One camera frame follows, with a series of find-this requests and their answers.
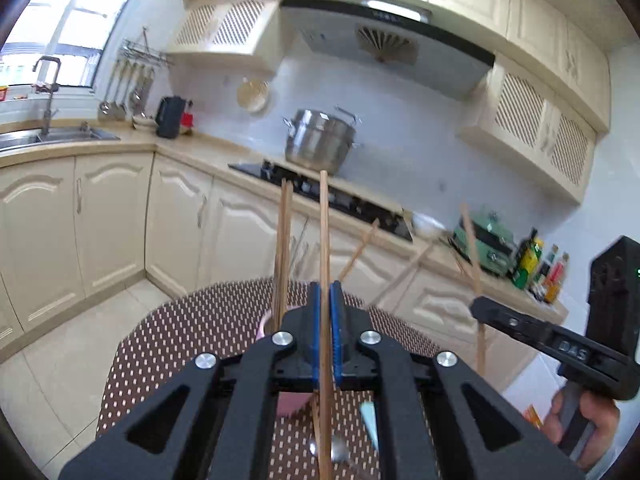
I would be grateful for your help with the light blue flat utensil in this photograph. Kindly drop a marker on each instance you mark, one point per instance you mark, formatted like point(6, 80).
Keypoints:
point(370, 420)

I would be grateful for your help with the metal kitchen faucet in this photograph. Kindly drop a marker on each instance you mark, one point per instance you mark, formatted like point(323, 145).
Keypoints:
point(48, 95)

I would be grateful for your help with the orange sauce bottle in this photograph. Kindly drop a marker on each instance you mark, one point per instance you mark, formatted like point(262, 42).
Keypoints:
point(559, 280)

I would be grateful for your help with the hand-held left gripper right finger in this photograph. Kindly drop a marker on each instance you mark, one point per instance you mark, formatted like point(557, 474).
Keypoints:
point(336, 335)

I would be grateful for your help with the colourful snack bag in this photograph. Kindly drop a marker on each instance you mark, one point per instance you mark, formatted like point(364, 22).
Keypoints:
point(532, 416)

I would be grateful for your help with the brown polka dot tablecloth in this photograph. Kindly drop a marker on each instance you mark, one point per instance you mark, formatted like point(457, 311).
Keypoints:
point(175, 335)

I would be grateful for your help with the white bowl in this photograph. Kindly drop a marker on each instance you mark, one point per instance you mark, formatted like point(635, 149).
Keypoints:
point(429, 225)

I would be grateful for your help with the dark olive oil bottle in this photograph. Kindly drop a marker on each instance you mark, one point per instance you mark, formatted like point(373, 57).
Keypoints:
point(522, 260)

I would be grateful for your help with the kitchen window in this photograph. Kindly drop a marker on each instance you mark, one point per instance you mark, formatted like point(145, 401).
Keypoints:
point(75, 35)

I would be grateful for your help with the grey range hood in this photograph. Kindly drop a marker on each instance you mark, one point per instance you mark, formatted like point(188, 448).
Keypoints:
point(400, 45)

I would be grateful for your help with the black electric kettle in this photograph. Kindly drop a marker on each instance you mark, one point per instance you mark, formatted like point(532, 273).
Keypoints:
point(170, 117)

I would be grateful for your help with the metal spoon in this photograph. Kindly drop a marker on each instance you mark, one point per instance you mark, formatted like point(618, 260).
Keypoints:
point(341, 452)

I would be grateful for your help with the stainless steel sink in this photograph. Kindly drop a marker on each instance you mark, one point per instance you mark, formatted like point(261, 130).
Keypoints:
point(60, 136)

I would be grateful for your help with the beige kitchen countertop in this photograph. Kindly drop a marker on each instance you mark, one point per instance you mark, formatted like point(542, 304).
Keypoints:
point(200, 157)

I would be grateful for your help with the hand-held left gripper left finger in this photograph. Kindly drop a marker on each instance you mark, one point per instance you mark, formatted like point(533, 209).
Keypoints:
point(315, 340)

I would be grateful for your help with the small red container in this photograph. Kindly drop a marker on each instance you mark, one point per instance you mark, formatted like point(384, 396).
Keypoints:
point(187, 120)

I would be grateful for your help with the dark soy sauce bottle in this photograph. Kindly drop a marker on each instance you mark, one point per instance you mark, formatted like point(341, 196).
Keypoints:
point(547, 272)

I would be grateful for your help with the pink cup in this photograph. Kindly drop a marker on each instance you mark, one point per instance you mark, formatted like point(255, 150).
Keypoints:
point(292, 405)

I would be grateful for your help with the cream kitchen base cabinets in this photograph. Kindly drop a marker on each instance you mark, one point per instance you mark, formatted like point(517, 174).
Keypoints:
point(110, 220)

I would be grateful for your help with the stacked white dishes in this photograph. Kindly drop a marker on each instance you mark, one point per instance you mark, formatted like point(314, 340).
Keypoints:
point(144, 122)

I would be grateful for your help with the cream lattice wall cabinet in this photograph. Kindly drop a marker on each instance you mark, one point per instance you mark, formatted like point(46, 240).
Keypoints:
point(530, 115)
point(225, 25)

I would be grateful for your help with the woven wicker trivet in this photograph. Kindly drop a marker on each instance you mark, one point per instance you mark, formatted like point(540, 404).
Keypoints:
point(252, 95)

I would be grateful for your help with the green electric cooker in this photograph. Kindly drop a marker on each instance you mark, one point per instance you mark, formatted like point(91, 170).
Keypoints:
point(487, 247)

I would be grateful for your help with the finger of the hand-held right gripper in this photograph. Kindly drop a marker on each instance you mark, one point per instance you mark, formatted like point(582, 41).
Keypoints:
point(510, 320)

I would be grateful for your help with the stainless steel pot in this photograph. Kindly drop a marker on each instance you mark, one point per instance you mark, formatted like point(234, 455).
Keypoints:
point(320, 142)

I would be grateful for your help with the hanging kitchen utensils rack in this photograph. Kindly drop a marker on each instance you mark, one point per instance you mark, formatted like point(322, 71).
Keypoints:
point(135, 75)

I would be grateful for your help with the black gas stove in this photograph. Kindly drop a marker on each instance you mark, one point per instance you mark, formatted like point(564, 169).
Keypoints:
point(350, 202)

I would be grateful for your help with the person's right hand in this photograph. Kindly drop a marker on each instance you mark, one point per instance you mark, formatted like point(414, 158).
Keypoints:
point(602, 420)

